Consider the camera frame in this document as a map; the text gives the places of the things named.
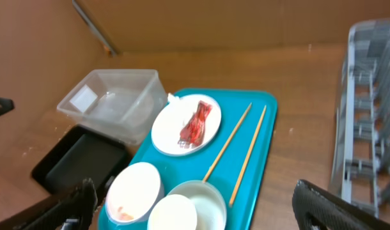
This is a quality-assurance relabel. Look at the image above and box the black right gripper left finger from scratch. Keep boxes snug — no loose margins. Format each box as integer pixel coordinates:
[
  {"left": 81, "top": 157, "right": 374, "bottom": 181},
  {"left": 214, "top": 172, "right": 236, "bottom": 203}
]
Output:
[{"left": 24, "top": 178, "right": 97, "bottom": 230}]

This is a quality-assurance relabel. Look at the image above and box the wooden chopstick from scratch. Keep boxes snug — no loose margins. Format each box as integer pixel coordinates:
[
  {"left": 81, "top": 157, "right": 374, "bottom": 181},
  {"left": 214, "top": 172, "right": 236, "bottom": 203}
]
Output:
[
  {"left": 229, "top": 106, "right": 267, "bottom": 208},
  {"left": 202, "top": 103, "right": 252, "bottom": 182}
]

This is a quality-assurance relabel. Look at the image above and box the white tissue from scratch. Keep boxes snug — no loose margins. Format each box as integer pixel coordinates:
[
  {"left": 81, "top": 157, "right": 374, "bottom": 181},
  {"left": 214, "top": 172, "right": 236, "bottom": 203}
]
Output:
[{"left": 168, "top": 93, "right": 180, "bottom": 104}]

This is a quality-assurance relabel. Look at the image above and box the left wooden chopstick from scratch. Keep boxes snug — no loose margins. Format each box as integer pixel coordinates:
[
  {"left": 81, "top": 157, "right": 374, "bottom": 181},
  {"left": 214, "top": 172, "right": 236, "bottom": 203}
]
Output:
[{"left": 202, "top": 103, "right": 252, "bottom": 182}]

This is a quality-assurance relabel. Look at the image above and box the clear plastic bin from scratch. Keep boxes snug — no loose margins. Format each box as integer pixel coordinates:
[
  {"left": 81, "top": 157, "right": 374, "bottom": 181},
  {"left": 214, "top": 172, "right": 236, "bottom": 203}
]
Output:
[{"left": 57, "top": 69, "right": 167, "bottom": 145}]

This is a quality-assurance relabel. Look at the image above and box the pink small bowl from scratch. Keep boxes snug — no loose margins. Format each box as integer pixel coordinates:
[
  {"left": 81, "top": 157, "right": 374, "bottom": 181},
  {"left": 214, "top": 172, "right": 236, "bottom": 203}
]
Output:
[{"left": 105, "top": 162, "right": 165, "bottom": 226}]

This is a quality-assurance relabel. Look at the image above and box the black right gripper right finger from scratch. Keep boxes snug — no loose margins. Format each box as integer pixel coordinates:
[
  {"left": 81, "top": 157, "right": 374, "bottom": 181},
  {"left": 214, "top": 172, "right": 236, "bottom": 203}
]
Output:
[{"left": 292, "top": 180, "right": 390, "bottom": 230}]

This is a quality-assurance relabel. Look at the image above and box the red foil wrapper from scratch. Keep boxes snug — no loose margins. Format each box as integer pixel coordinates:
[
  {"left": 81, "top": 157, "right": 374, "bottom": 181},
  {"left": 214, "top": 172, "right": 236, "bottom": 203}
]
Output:
[{"left": 178, "top": 101, "right": 212, "bottom": 148}]

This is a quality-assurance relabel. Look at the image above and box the white round plate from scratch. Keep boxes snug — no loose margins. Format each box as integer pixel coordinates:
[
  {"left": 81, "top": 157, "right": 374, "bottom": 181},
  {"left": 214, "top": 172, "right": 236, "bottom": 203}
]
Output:
[{"left": 151, "top": 94, "right": 222, "bottom": 157}]

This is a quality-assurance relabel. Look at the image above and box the right wooden chopstick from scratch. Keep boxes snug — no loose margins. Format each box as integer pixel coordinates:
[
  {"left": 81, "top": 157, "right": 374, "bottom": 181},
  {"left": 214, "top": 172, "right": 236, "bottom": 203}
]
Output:
[{"left": 229, "top": 106, "right": 267, "bottom": 208}]

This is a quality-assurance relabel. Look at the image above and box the grey metal strip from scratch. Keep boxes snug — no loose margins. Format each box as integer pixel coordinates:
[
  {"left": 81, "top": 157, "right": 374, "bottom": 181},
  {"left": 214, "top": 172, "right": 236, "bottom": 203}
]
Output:
[{"left": 72, "top": 0, "right": 119, "bottom": 57}]

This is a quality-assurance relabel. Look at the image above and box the teal plastic tray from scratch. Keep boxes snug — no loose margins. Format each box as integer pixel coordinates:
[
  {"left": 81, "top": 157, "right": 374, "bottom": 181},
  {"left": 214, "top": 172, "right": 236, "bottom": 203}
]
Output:
[{"left": 97, "top": 88, "right": 278, "bottom": 230}]

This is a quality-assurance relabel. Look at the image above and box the grey small bowl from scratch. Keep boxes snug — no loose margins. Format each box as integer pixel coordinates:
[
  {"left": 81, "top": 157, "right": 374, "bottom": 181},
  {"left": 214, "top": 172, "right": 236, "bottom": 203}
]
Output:
[{"left": 168, "top": 180, "right": 227, "bottom": 230}]

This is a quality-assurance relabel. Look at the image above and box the white cup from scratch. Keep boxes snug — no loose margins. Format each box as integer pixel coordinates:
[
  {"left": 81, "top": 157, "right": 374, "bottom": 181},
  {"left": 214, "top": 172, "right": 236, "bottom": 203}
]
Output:
[{"left": 147, "top": 194, "right": 198, "bottom": 230}]

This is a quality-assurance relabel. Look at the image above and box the cardboard wall panel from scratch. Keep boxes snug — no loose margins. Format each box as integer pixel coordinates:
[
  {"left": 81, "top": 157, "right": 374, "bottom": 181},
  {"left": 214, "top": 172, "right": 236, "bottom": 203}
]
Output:
[{"left": 0, "top": 0, "right": 390, "bottom": 52}]

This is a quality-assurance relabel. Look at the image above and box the grey dishwasher rack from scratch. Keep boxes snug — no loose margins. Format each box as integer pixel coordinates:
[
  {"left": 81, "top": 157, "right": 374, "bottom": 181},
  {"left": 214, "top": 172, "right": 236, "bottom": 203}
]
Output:
[{"left": 328, "top": 19, "right": 390, "bottom": 217}]

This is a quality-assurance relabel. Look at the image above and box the black rectangular tray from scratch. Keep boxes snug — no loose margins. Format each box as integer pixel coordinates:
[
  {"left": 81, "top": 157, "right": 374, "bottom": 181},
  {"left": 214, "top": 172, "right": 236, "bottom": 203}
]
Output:
[{"left": 31, "top": 125, "right": 132, "bottom": 198}]

